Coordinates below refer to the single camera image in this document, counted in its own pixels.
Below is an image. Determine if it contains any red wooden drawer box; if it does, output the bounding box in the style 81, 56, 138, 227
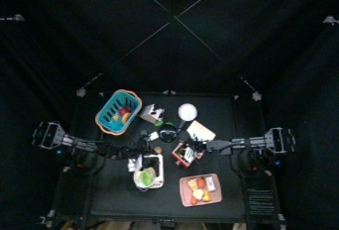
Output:
171, 142, 206, 170

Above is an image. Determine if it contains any white toy kitchen appliance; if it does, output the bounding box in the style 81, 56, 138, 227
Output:
132, 153, 166, 191

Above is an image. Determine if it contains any black round toy pan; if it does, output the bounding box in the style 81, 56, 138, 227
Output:
158, 123, 179, 144

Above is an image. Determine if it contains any yellow toy corn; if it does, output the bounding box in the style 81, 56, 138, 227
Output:
187, 178, 199, 191

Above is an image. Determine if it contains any white round toy pan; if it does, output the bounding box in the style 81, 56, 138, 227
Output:
175, 102, 199, 134

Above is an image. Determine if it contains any white pink toy packet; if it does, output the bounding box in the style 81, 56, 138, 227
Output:
206, 175, 218, 192

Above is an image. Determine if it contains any white toy carton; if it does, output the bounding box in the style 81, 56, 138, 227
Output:
139, 103, 166, 125

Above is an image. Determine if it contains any teal basket orange rim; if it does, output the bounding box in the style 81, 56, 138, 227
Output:
93, 88, 143, 137

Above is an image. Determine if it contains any orange yellow toy fruit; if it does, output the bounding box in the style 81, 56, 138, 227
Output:
120, 112, 134, 125

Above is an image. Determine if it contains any pale yellow toy lemon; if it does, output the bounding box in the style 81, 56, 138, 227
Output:
192, 188, 206, 200

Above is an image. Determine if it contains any pink rectangular tray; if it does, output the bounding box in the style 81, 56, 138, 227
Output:
178, 172, 224, 208

